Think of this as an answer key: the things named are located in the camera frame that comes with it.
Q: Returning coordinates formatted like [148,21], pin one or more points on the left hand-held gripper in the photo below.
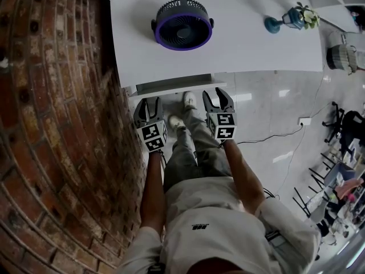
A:
[152,136]

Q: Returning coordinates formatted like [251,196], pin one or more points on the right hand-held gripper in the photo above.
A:
[222,125]

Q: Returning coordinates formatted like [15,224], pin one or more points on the person's left forearm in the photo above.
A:
[152,190]

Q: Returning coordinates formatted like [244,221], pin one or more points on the person's right forearm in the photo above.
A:
[242,175]

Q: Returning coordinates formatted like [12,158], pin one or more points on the white desk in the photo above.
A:
[242,50]

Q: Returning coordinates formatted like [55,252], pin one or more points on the purple desk fan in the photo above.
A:
[184,27]

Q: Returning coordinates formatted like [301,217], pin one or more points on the white sneaker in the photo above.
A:
[176,122]
[190,100]

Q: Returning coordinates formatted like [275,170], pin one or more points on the grey trousers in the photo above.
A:
[196,153]

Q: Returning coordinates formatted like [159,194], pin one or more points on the white power strip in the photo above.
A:
[305,121]

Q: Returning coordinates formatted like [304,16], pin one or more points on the blue lantern lamp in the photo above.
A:
[282,21]

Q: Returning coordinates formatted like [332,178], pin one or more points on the small potted plant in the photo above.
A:
[309,16]

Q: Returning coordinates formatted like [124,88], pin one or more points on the black office chair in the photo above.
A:
[345,127]

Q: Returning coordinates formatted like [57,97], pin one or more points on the grey striped woven basket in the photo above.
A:
[340,57]

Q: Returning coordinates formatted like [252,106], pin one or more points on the beige shirt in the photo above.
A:
[216,233]

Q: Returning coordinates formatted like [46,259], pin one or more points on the cluttered work table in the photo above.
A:
[333,187]

